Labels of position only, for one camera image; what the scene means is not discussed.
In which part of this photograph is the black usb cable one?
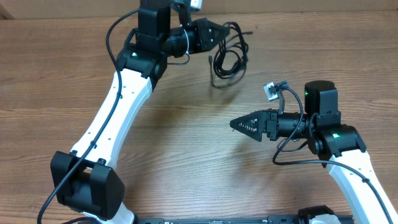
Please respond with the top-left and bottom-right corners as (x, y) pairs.
(208, 21), (254, 90)

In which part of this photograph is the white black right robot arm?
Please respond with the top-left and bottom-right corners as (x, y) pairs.
(229, 80), (397, 223)

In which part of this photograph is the brown cardboard backboard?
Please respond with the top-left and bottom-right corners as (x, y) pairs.
(0, 0), (398, 20)

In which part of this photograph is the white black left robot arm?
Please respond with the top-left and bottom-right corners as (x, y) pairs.
(50, 1), (229, 223)

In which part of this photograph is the black usb cable two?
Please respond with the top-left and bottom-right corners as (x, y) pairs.
(213, 22), (249, 79)

